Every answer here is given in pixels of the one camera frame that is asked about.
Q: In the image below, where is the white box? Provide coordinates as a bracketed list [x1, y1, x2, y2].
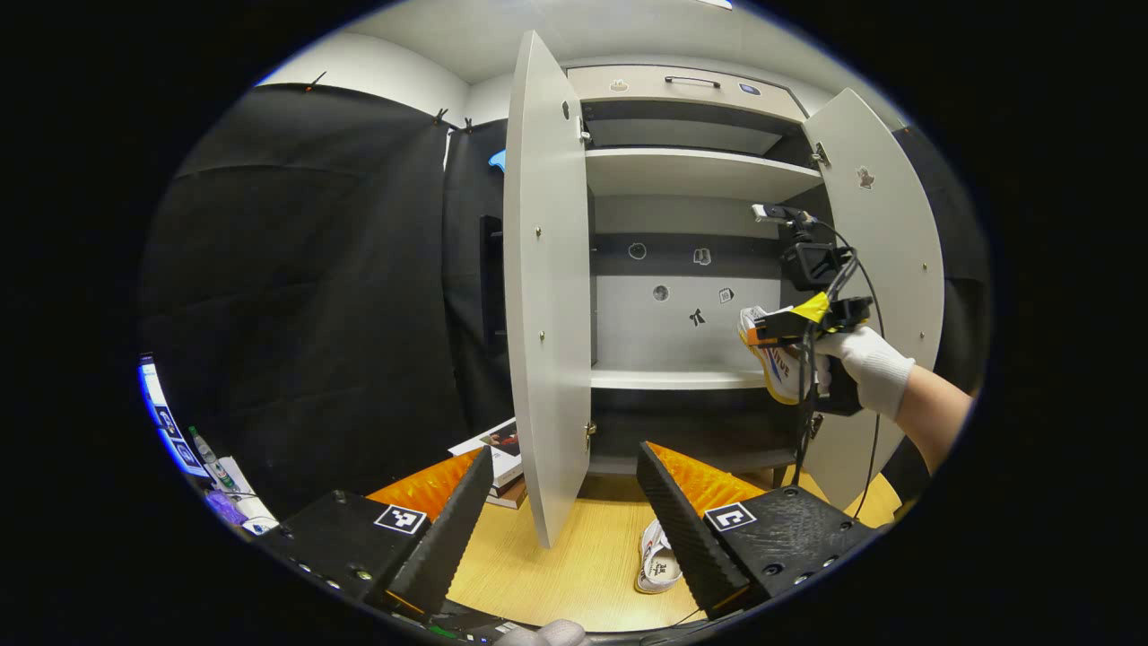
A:
[215, 456, 279, 535]

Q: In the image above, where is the white sneaker shoe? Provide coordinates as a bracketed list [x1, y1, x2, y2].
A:
[635, 519, 684, 595]
[738, 306, 813, 406]

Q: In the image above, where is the purple packet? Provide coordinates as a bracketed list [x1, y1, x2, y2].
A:
[204, 489, 245, 528]

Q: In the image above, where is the white cover book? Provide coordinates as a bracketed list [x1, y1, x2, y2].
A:
[448, 417, 523, 490]

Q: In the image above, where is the black door handle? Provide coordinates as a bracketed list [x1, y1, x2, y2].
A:
[479, 214, 505, 360]

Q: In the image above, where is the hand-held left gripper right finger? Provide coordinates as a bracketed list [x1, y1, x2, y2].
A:
[636, 440, 884, 620]

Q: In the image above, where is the light grey cabinet drawer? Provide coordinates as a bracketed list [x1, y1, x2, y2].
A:
[567, 65, 808, 124]

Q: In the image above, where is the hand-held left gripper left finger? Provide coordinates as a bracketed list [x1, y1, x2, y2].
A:
[256, 446, 496, 618]

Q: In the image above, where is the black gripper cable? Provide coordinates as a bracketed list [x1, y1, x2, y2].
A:
[789, 215, 889, 521]

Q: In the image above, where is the light grey cabinet door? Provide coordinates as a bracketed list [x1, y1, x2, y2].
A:
[798, 87, 946, 512]
[502, 30, 595, 550]

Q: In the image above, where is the grey shoe cabinet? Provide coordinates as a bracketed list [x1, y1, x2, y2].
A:
[565, 63, 835, 476]

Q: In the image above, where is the blue lit display screen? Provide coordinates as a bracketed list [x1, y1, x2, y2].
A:
[139, 354, 212, 481]

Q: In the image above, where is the green cap bottle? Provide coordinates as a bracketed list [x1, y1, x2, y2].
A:
[188, 426, 239, 490]

